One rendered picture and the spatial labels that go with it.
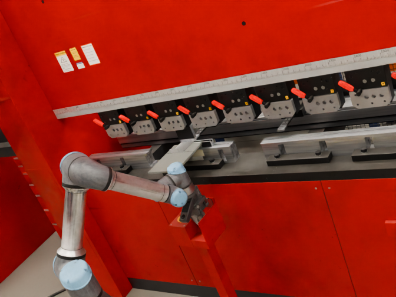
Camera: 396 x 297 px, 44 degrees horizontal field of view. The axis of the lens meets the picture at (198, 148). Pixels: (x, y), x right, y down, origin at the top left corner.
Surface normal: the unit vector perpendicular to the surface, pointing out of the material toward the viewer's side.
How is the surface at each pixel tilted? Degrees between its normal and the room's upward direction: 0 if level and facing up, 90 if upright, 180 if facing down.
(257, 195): 90
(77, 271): 7
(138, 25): 90
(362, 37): 90
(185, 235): 90
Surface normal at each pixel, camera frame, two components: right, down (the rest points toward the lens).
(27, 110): 0.81, -0.07
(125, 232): -0.47, 0.52
